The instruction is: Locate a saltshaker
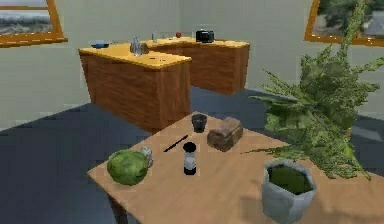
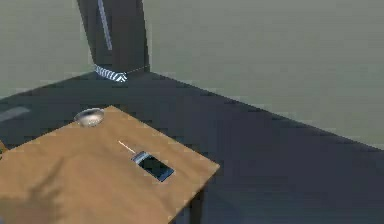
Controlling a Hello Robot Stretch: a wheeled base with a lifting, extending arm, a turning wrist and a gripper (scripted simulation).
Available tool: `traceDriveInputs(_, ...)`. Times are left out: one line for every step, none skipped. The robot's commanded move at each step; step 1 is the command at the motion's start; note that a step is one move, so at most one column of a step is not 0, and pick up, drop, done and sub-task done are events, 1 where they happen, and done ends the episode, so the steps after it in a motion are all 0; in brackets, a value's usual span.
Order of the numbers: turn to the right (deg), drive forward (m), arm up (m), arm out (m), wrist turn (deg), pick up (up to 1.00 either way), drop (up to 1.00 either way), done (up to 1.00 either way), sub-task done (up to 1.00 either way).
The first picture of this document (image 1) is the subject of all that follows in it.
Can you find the black capped saltshaker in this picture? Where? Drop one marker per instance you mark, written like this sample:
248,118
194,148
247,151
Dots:
189,159

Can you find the black cup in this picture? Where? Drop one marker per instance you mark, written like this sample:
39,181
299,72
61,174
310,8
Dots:
199,122

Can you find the brown bread loaf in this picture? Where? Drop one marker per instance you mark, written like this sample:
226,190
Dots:
225,134

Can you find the wooden counter yellow top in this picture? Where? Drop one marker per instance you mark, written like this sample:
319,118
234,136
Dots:
216,63
140,86

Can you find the small grey white shaker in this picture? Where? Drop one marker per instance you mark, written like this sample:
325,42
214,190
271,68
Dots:
148,155

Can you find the black coffee machine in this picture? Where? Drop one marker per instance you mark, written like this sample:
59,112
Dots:
204,36

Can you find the red apple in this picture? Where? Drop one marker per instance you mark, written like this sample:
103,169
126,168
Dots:
178,34

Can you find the clear drinking glass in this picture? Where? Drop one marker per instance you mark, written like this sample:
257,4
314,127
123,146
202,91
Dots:
154,37

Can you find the green lettuce head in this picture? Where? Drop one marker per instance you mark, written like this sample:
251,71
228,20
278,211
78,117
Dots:
127,167

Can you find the clear glass bottle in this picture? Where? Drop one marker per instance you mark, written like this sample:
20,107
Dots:
135,46

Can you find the wooden dining table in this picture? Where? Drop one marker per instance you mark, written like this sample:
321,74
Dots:
213,196

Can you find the blue plate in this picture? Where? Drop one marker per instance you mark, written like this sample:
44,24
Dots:
100,45

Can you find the grey plant pot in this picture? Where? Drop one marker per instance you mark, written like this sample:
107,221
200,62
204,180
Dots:
283,200

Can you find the green house plant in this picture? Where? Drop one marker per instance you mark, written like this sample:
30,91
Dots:
320,110

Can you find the wooden framed window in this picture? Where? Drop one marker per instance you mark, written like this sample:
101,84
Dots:
336,23
26,23

